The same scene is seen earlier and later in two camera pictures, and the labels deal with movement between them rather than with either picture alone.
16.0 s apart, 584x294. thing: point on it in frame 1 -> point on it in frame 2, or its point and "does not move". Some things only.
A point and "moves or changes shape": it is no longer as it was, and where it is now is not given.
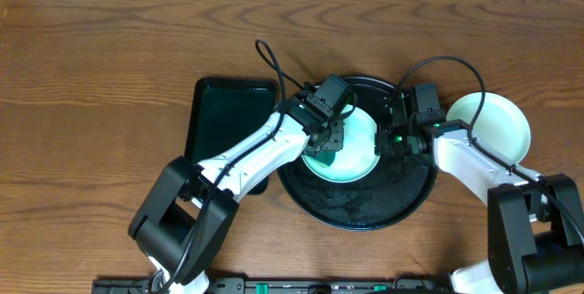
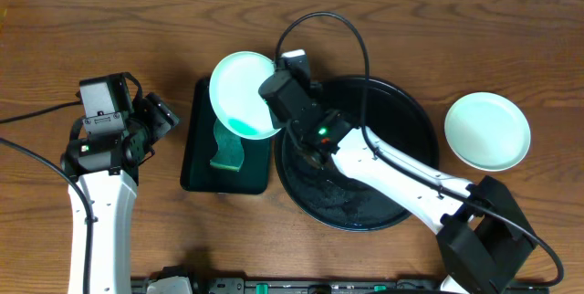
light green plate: (501, 124) does not move
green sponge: (325, 158) moves or changes shape
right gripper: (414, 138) -> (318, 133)
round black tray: (395, 189) does not move
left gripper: (327, 141) -> (161, 111)
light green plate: (357, 159) moves or changes shape
